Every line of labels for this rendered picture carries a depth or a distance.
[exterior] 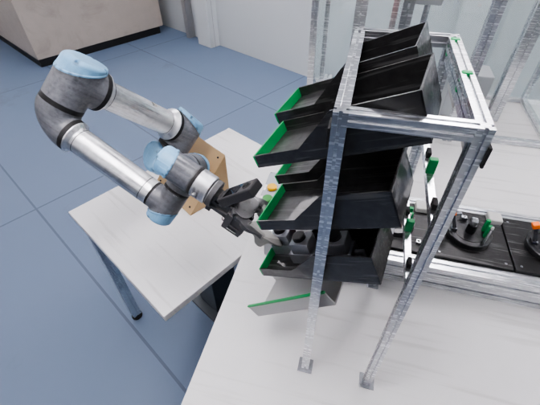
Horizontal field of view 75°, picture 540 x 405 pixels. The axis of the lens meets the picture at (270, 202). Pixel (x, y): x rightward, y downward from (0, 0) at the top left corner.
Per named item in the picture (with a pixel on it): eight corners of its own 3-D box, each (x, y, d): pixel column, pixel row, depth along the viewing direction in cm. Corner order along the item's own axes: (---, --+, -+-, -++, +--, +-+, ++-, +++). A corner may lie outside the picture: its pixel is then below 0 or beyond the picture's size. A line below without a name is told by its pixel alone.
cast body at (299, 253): (292, 263, 81) (281, 241, 78) (300, 250, 84) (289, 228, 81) (325, 265, 77) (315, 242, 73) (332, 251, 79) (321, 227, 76)
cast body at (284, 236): (275, 254, 87) (263, 233, 83) (282, 242, 90) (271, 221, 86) (304, 255, 82) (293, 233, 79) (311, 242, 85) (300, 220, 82)
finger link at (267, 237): (275, 254, 86) (248, 228, 87) (284, 243, 82) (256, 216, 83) (267, 261, 84) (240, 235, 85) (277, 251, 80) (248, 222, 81)
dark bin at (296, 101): (278, 124, 72) (263, 91, 68) (301, 97, 80) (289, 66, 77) (425, 92, 55) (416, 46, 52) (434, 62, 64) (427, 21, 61)
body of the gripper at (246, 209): (253, 219, 92) (214, 194, 92) (265, 202, 85) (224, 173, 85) (239, 239, 87) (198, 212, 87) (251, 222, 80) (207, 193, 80)
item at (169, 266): (71, 216, 148) (67, 211, 146) (229, 132, 196) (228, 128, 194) (165, 321, 113) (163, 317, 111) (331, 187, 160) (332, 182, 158)
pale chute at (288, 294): (258, 317, 97) (247, 306, 96) (277, 280, 106) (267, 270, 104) (335, 305, 77) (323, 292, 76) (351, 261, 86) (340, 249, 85)
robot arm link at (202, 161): (173, 178, 102) (158, 182, 91) (194, 146, 100) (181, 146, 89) (195, 194, 102) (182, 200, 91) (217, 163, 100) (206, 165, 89)
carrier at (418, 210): (355, 244, 120) (362, 218, 111) (361, 198, 137) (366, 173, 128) (430, 258, 115) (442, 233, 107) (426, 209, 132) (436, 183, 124)
